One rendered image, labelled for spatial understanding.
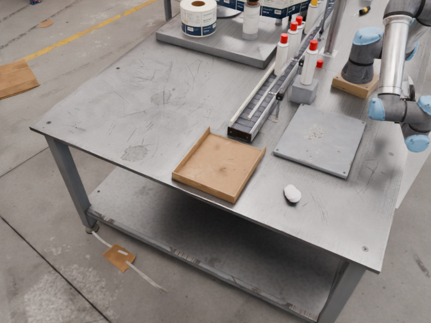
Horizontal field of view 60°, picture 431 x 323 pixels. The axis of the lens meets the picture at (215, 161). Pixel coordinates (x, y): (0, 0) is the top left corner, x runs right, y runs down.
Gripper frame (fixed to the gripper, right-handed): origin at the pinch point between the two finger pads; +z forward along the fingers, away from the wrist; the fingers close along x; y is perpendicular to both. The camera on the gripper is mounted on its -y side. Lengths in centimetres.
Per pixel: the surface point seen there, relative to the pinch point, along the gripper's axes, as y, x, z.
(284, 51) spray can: 50, -11, 18
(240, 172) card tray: 65, 8, -42
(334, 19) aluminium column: 26, -10, 52
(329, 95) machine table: 29.2, 11.1, 15.2
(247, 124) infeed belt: 64, 2, -19
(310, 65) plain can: 38.7, -9.6, 7.0
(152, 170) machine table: 98, 4, -47
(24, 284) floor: 185, 75, -64
